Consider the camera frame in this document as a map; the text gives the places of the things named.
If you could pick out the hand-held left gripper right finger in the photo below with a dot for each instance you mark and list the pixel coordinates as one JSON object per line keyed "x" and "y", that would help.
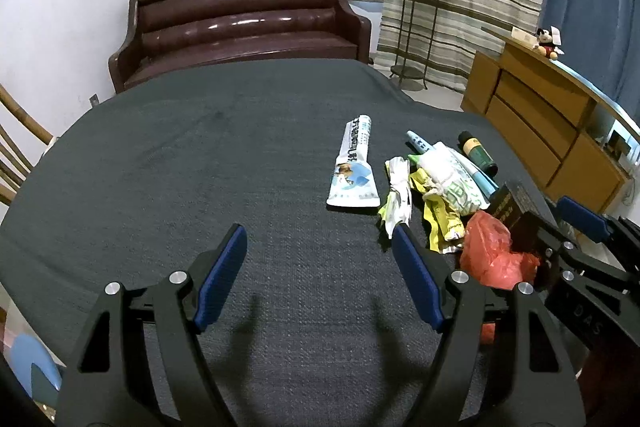
{"x": 415, "y": 272}

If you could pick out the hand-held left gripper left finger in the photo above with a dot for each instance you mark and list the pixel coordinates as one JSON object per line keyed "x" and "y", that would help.
{"x": 220, "y": 277}

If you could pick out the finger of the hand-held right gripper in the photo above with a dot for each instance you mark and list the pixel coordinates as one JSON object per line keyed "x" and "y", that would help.
{"x": 567, "y": 257}
{"x": 582, "y": 216}

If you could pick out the black box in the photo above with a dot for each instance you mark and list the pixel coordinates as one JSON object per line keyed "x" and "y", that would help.
{"x": 510, "y": 207}

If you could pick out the red plastic bag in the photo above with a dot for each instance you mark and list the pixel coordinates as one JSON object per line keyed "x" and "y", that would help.
{"x": 487, "y": 252}

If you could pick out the white yellow twisted wrapper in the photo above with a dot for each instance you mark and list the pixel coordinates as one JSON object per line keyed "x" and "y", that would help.
{"x": 397, "y": 192}

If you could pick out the green white bag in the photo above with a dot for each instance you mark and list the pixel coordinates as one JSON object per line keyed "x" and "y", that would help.
{"x": 455, "y": 187}

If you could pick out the white toothpaste tube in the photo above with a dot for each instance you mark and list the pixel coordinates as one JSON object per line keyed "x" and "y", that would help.
{"x": 350, "y": 177}

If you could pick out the dark grey tablecloth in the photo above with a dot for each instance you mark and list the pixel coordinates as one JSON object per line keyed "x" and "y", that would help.
{"x": 200, "y": 167}

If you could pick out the wooden cabinet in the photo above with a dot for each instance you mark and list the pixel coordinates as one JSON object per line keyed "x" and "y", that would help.
{"x": 530, "y": 107}

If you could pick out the green bottle with black cap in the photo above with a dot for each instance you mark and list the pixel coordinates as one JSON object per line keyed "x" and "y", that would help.
{"x": 477, "y": 152}

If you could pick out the light blue tube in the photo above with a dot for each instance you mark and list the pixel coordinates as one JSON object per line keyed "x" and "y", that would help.
{"x": 417, "y": 141}

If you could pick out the mouse plush toy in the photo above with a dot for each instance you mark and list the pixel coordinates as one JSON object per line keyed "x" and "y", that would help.
{"x": 549, "y": 44}

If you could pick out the white flat box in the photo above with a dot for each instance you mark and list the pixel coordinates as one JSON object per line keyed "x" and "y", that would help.
{"x": 522, "y": 37}

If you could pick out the black metal plant stand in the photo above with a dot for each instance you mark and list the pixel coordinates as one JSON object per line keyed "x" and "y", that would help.
{"x": 411, "y": 72}

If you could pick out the light blue plastic object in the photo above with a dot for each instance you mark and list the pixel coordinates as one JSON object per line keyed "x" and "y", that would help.
{"x": 30, "y": 357}

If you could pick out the dark brown leather sofa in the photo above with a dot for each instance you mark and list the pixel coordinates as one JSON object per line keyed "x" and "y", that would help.
{"x": 240, "y": 27}

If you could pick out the bamboo chair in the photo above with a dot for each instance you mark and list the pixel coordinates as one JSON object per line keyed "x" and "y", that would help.
{"x": 20, "y": 117}

